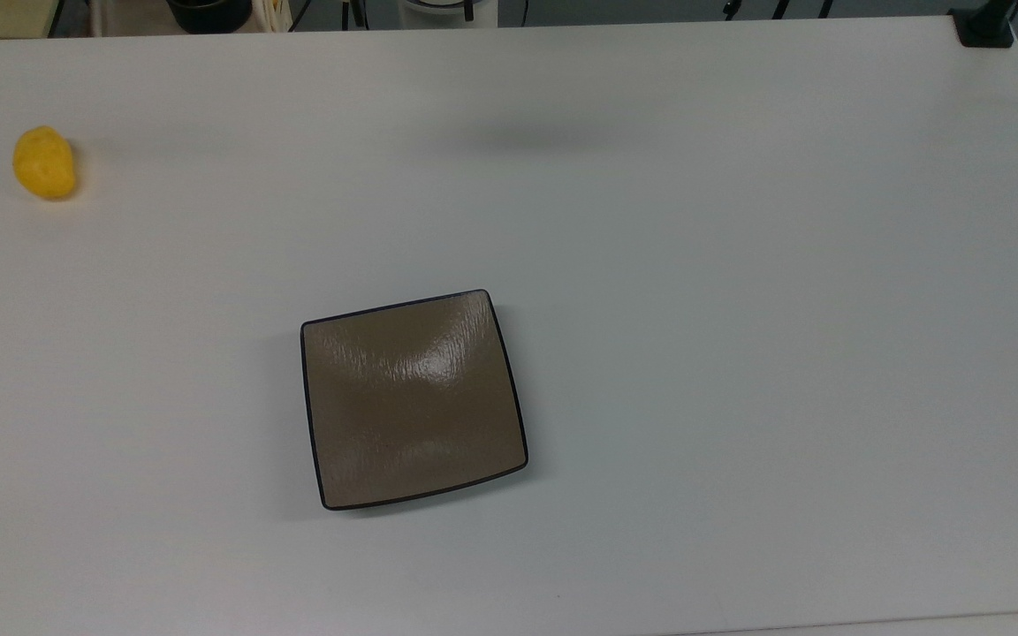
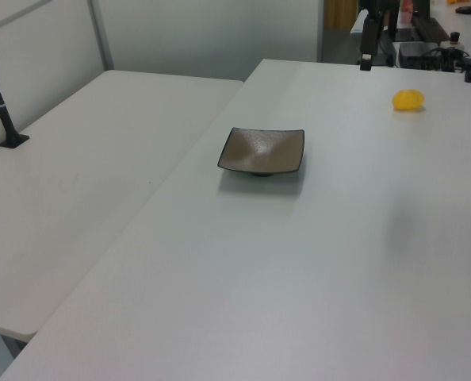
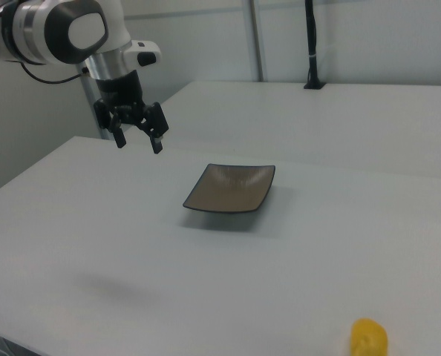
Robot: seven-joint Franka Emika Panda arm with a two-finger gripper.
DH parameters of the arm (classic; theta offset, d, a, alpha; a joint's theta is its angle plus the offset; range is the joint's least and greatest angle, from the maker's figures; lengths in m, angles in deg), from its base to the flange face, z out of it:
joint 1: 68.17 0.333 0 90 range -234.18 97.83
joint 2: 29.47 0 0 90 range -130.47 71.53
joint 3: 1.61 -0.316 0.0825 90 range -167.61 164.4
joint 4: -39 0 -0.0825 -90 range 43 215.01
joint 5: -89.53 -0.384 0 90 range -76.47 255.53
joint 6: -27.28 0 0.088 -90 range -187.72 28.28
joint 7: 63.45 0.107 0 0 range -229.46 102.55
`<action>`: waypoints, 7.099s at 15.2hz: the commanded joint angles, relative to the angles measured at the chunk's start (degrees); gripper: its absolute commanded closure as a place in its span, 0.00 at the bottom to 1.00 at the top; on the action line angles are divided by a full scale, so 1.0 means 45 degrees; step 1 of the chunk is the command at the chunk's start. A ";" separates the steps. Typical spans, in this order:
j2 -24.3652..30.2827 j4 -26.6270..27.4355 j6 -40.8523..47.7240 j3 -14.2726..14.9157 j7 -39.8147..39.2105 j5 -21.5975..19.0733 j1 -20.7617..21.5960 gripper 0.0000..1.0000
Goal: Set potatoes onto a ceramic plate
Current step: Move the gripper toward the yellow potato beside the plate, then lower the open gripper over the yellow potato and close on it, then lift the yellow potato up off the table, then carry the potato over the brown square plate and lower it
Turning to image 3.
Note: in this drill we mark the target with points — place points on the yellow potato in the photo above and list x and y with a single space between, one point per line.
369 335

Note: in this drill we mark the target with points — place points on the square brown ceramic plate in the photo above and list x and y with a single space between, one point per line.
229 189

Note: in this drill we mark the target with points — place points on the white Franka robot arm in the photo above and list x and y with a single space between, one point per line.
35 33

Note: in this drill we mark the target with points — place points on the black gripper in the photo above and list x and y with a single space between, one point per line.
120 89

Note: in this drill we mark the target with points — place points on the black pole with base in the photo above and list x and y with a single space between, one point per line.
312 37

